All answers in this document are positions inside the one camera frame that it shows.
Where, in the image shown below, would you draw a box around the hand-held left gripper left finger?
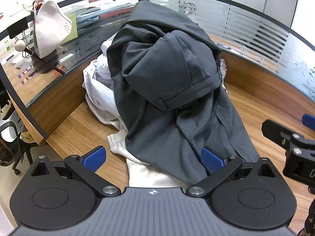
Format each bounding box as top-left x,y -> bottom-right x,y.
31,146 -> 121,197

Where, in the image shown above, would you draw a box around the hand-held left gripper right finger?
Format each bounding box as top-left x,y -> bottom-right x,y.
186,146 -> 276,198

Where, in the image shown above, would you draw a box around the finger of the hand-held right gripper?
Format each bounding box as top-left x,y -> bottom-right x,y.
302,114 -> 315,129
261,120 -> 315,156

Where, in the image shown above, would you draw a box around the dark grey pants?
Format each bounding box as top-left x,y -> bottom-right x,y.
106,0 -> 259,186

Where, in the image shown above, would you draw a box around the cream garment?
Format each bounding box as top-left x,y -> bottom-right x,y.
107,130 -> 194,188

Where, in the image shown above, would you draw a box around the white shirt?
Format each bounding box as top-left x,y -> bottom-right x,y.
82,33 -> 128,131

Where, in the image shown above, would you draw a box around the glass and wood desk partition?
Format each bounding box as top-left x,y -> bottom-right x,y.
0,0 -> 143,145
140,0 -> 315,128

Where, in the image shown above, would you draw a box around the black office chair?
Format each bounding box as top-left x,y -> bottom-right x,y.
0,122 -> 33,176

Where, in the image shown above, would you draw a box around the brown patterned bag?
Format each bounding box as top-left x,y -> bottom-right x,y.
0,138 -> 16,166

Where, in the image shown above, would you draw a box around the white perforated bag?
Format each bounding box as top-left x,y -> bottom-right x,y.
33,1 -> 73,59

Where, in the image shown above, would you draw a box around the wooden stick with white ball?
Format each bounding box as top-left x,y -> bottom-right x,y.
14,40 -> 66,76

